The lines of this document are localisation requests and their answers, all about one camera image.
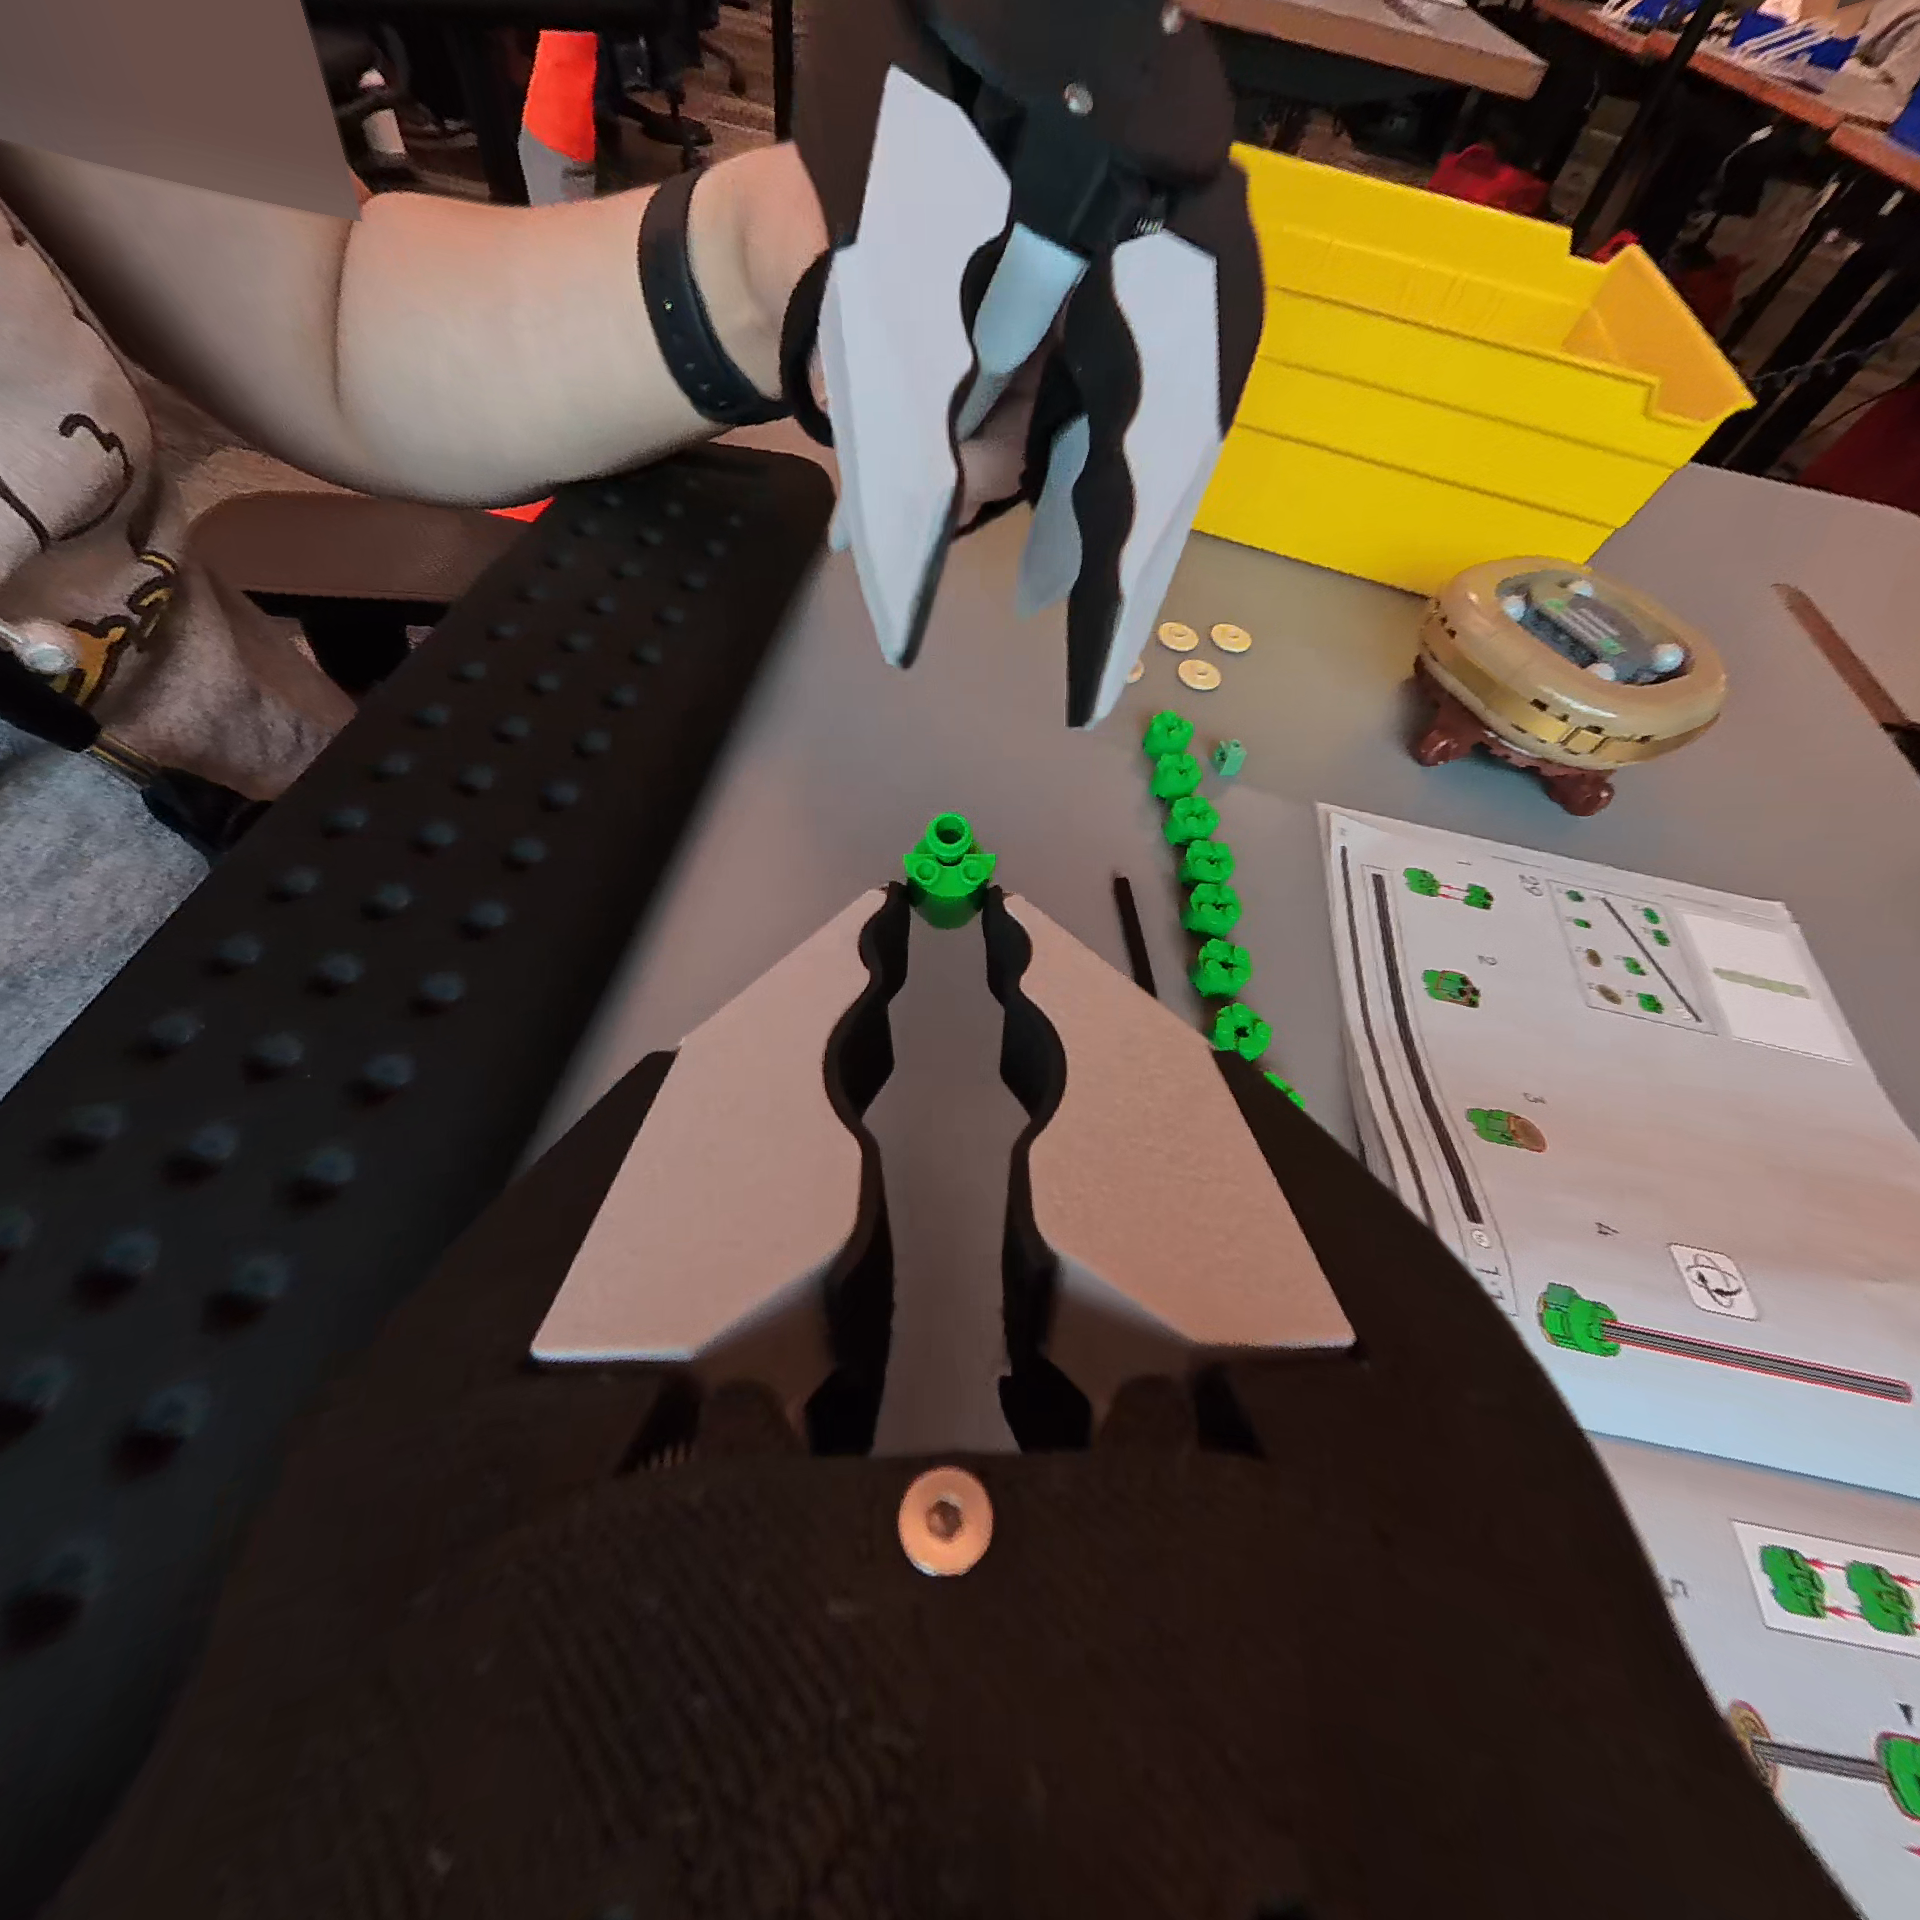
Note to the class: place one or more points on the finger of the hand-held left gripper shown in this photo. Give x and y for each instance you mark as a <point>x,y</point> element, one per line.
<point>900,345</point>
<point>1171,421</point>

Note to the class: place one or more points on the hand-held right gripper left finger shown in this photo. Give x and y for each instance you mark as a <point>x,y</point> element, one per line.
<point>703,1199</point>

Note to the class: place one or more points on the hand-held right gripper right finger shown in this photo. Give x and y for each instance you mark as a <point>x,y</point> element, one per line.
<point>1171,1199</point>

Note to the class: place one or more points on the green round toy brick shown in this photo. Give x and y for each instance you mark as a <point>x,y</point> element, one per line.
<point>947,877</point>

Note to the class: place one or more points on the person's left forearm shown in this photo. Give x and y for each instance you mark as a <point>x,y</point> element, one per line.
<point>448,345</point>

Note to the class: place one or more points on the black wristband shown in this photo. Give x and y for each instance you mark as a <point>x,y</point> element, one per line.
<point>686,301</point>

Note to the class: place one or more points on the yellow plastic bin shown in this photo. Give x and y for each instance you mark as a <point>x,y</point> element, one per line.
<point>1424,392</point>

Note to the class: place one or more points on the black toy axle rod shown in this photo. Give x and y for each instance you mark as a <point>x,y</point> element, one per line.
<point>1135,937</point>

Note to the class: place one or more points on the brown background table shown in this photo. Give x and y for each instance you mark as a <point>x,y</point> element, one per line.
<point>1770,92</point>
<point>1380,36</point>

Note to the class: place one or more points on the row of green bricks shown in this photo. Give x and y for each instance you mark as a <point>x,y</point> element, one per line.
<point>1208,908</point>

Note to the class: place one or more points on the black office chair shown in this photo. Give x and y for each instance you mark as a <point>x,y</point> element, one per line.
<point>667,75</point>

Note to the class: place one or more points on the orange and white cone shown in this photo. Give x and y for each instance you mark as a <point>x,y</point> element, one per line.
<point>558,105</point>

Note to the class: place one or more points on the black perforated panel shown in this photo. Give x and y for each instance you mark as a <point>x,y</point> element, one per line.
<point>301,1049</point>

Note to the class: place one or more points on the open instruction booklet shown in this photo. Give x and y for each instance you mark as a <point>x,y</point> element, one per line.
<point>1621,1199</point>

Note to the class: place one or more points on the gold round pot model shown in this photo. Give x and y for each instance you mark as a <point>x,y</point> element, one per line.
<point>1575,675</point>

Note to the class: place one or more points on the grey shorts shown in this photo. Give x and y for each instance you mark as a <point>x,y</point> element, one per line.
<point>77,898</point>

